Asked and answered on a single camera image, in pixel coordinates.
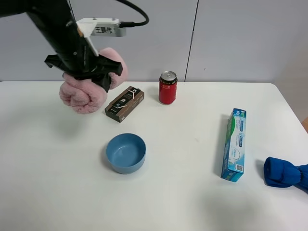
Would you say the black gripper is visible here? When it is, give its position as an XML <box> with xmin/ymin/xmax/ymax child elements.
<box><xmin>27</xmin><ymin>0</ymin><xmax>123</xmax><ymax>93</ymax></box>

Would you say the pink towel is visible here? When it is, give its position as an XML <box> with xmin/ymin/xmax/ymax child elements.
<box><xmin>59</xmin><ymin>48</ymin><xmax>128</xmax><ymax>114</ymax></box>

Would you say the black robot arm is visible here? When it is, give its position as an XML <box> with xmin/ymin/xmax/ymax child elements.
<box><xmin>0</xmin><ymin>0</ymin><xmax>123</xmax><ymax>91</ymax></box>

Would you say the brown rectangular cardboard box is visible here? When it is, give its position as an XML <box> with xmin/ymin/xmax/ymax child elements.
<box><xmin>104</xmin><ymin>86</ymin><xmax>144</xmax><ymax>123</ymax></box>

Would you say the red soda can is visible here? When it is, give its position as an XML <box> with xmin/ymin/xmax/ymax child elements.
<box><xmin>158</xmin><ymin>71</ymin><xmax>178</xmax><ymax>104</ymax></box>

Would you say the blue plastic bowl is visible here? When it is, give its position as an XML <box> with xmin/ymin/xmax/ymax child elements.
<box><xmin>106</xmin><ymin>133</ymin><xmax>146</xmax><ymax>174</ymax></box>

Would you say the blue white toothpaste box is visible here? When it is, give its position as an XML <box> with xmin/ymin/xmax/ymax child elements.
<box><xmin>221</xmin><ymin>108</ymin><xmax>246</xmax><ymax>182</ymax></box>

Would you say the blue rolled towel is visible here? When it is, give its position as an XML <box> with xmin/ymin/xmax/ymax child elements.
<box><xmin>263</xmin><ymin>157</ymin><xmax>308</xmax><ymax>192</ymax></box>

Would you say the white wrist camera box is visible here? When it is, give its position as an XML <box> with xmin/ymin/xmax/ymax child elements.
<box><xmin>76</xmin><ymin>18</ymin><xmax>127</xmax><ymax>38</ymax></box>

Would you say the black camera cable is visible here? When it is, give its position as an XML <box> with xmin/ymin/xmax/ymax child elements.
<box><xmin>117</xmin><ymin>0</ymin><xmax>150</xmax><ymax>27</ymax></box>

